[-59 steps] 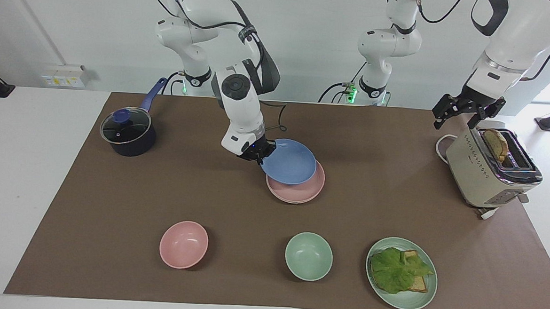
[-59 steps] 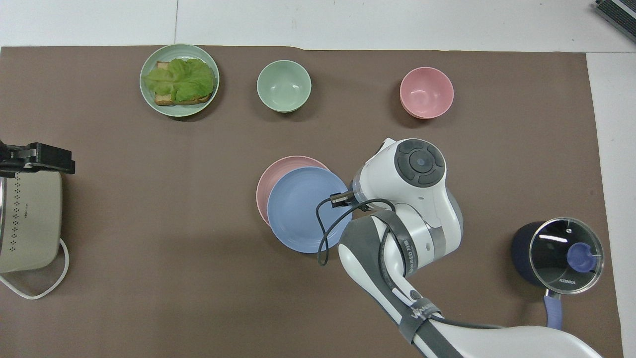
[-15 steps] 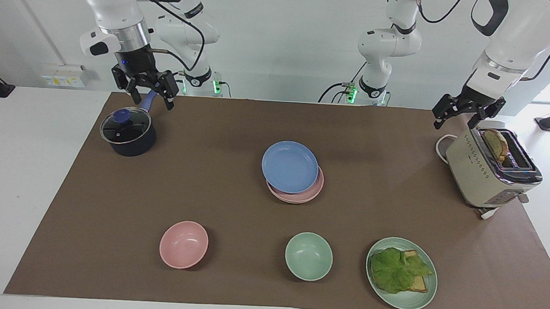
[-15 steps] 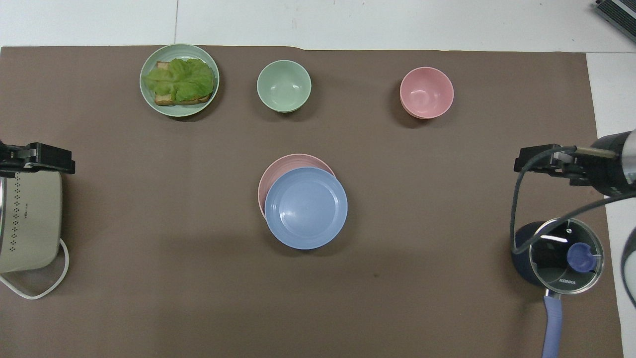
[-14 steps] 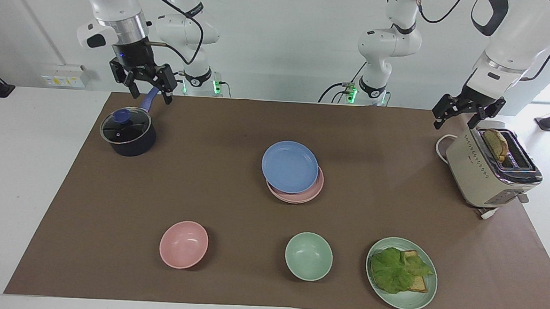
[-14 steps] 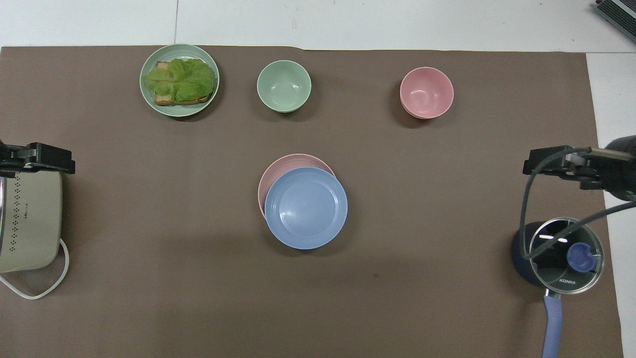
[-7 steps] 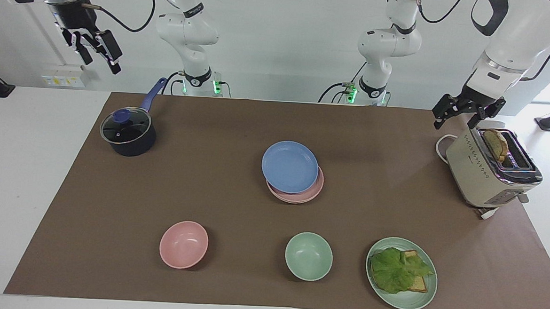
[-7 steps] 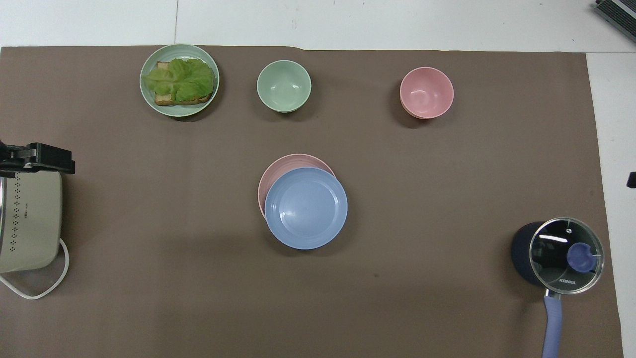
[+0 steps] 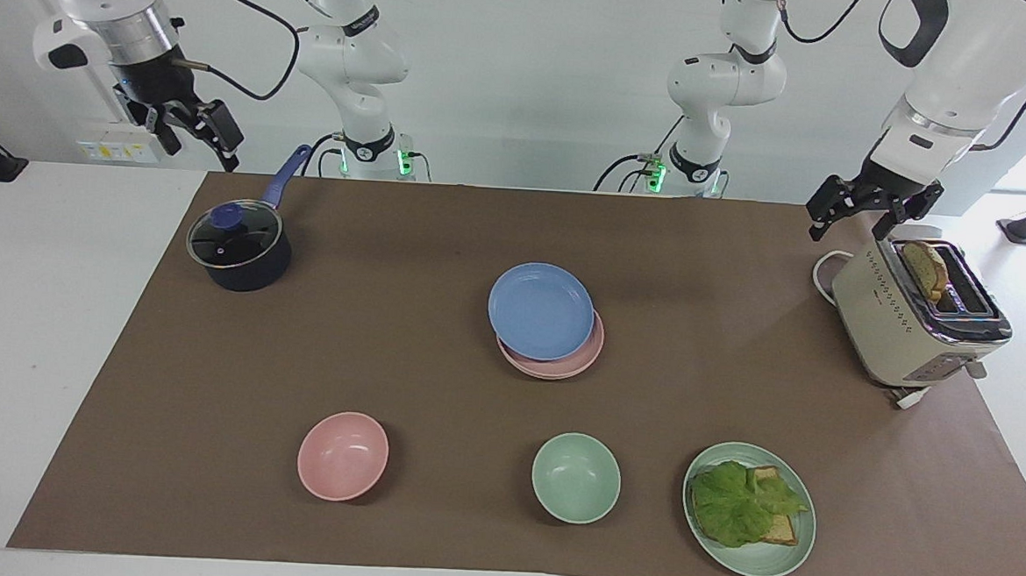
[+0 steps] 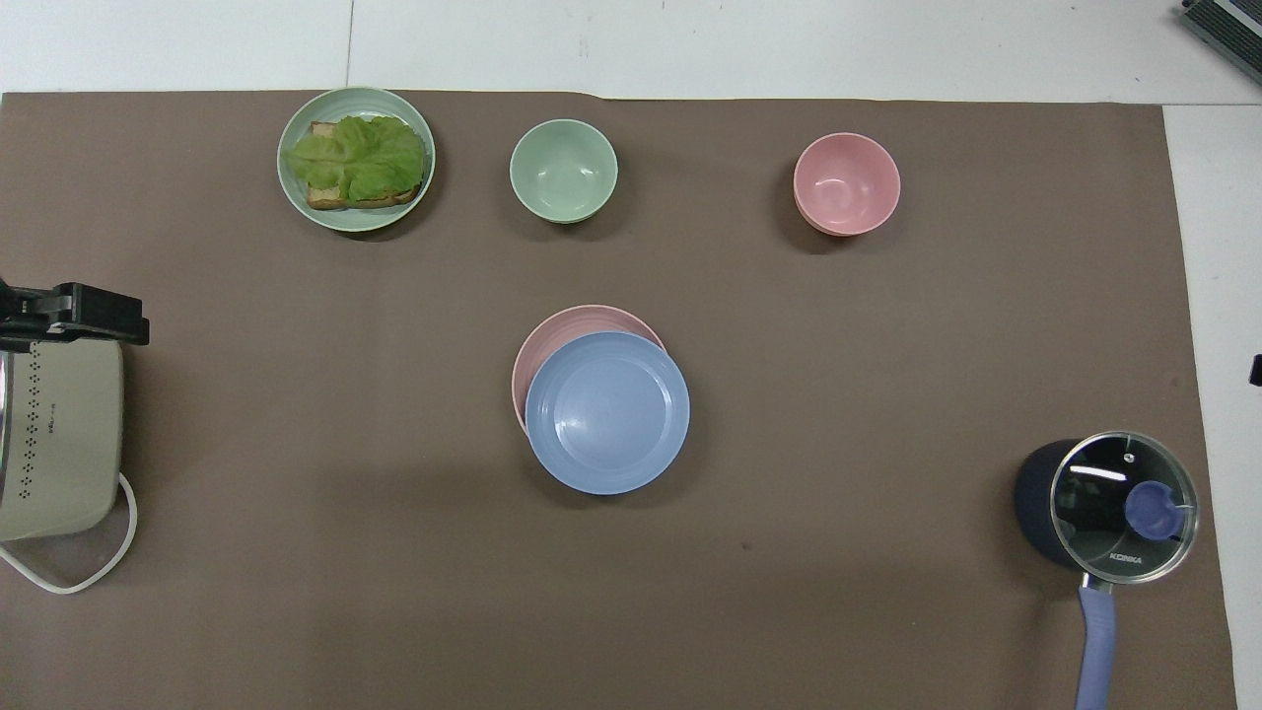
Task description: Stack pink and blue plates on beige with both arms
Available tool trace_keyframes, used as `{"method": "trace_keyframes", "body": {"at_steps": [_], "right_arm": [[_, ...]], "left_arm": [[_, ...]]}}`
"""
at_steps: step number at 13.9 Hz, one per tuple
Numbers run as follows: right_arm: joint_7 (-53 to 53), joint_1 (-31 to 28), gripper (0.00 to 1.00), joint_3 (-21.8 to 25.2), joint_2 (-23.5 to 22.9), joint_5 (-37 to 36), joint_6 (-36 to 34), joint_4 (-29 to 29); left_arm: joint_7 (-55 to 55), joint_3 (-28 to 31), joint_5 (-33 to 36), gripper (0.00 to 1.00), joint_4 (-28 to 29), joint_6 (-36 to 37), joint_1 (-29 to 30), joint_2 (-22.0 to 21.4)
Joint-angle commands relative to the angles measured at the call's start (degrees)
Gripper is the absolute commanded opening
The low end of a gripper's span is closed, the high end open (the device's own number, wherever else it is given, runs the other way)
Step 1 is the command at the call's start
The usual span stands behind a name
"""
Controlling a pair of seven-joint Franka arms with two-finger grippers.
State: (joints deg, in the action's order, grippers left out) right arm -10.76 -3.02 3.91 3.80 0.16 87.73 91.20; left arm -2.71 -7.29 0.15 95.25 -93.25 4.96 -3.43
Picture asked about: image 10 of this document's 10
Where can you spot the glass lid purple knob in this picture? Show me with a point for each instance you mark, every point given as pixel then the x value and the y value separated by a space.
pixel 1094 513

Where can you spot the toast bread slice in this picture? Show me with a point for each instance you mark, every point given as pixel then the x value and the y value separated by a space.
pixel 325 199

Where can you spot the pink bowl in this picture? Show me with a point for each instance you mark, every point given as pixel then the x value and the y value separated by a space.
pixel 846 182

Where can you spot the grey ribbed box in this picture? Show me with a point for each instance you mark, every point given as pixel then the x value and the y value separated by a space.
pixel 1227 25

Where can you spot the pink plate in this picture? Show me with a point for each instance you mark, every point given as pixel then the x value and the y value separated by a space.
pixel 552 330

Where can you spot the beige electric cooker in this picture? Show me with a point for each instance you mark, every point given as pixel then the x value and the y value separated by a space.
pixel 69 444

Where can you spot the green lettuce leaf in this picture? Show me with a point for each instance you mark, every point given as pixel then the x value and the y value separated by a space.
pixel 365 153

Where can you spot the blue plate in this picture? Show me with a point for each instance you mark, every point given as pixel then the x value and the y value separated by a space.
pixel 607 414

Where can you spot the green plate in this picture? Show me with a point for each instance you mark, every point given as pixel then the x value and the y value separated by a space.
pixel 296 192

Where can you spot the green bowl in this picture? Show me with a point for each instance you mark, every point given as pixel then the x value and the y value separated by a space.
pixel 563 171

